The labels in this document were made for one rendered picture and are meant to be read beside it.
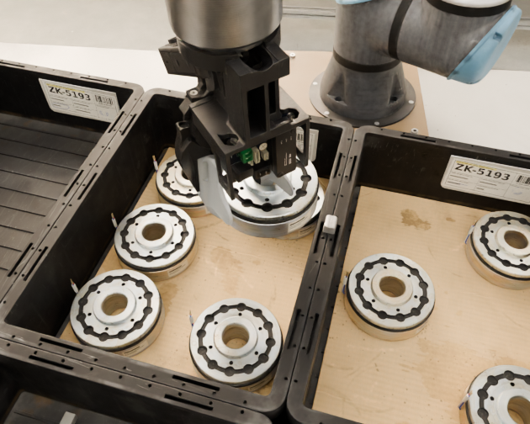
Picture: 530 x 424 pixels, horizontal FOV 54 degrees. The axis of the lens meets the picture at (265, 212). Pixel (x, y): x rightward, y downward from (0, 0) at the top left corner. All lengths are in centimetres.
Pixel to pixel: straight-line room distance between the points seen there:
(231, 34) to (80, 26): 253
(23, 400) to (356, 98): 65
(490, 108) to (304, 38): 157
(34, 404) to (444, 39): 68
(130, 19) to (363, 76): 206
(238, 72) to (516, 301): 49
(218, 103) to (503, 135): 80
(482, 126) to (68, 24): 220
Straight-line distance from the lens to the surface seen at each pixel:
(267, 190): 51
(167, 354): 63
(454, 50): 79
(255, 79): 34
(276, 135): 38
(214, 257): 68
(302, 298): 53
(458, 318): 68
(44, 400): 64
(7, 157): 89
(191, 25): 34
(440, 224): 75
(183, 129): 43
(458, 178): 75
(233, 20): 33
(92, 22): 287
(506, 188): 76
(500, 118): 117
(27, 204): 81
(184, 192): 72
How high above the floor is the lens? 139
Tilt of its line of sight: 51 degrees down
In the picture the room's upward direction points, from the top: straight up
